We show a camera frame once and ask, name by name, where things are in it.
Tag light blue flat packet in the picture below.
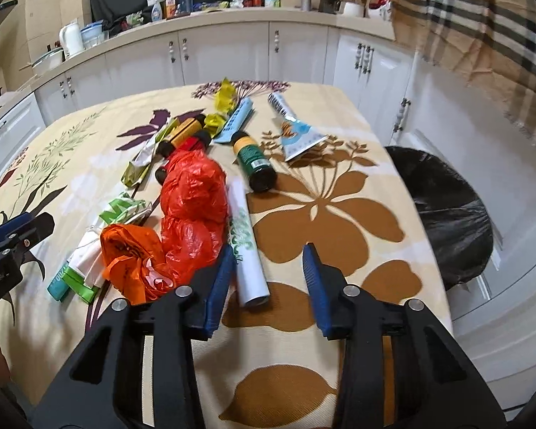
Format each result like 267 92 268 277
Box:
213 97 255 144

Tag white kitchen cabinets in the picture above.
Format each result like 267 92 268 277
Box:
0 20 536 412

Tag white paper roll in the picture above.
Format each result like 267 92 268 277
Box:
225 178 271 309

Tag bin with black liner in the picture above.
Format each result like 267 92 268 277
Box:
383 145 495 292

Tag plaid hanging cloth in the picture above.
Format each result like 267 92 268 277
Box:
392 0 536 151

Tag orange plastic bag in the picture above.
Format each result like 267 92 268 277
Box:
100 225 180 305

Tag dark bottle with green label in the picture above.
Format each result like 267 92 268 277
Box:
231 130 278 194

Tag red plastic bag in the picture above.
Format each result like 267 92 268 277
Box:
160 149 229 274

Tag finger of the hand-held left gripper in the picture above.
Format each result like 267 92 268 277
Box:
0 213 33 247
0 212 55 261

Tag white bowl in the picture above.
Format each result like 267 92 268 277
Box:
30 48 66 76

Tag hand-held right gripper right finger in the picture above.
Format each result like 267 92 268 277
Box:
301 242 506 429

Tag white kettle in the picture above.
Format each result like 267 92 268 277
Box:
58 22 85 57

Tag red black bottle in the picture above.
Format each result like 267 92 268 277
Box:
154 131 212 185

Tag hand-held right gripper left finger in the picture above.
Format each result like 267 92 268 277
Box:
31 243 238 429

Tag white blue snack packet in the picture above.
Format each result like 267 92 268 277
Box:
268 93 329 163

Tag yellow crumpled wrapper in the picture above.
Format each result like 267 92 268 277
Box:
204 78 238 135

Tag yellow black bottle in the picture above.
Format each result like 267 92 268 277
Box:
155 115 207 158

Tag green white striped packet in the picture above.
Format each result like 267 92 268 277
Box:
99 191 153 228

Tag green white long wrapper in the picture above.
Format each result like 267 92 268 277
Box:
121 118 180 188

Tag beige kitchen countertop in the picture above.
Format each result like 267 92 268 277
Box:
0 5 396 114

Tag white teal packet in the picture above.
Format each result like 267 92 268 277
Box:
46 227 105 303

